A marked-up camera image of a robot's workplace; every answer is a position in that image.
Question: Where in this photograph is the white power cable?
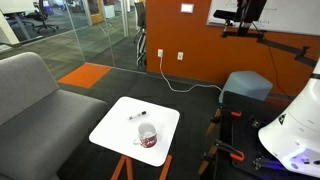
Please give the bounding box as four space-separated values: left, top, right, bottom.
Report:
158 54 224 94

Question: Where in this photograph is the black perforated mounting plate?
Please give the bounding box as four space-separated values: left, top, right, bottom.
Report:
213 90 320 180

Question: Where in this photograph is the red and white mug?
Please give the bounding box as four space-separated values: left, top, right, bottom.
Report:
132 121 159 149

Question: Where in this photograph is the blue-grey upholstered stool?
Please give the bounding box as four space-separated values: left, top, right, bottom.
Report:
218 70 274 104

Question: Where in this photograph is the black office chair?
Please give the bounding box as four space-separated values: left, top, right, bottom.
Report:
32 0 60 34

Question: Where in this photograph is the white wall control panel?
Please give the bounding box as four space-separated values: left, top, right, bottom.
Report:
180 2 195 15

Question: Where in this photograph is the grey mesh office chair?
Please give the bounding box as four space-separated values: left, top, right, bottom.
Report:
133 1 148 68

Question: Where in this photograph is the thin black hanging cable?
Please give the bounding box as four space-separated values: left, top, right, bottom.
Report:
267 42 292 100

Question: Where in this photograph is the orange metal table frame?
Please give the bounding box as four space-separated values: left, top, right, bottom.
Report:
110 154 173 180

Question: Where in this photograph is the white office desk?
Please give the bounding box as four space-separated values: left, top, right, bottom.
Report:
0 0 38 47

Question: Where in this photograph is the grey fabric sofa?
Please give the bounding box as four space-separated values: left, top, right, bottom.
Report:
0 51 108 180

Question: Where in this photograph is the black and white marker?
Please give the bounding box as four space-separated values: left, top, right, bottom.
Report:
128 110 148 121

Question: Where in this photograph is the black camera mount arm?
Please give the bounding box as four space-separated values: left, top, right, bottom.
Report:
220 20 318 68

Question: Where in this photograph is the black orange bar clamp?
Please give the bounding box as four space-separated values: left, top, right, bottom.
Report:
205 105 243 138
197 138 246 176

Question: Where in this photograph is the black panel on mount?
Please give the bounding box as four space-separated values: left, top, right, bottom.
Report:
234 0 268 24

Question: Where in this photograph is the wall whiteboard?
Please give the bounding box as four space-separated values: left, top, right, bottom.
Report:
205 0 320 37

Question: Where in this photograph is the black stereo camera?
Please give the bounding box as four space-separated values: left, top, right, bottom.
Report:
212 9 237 22

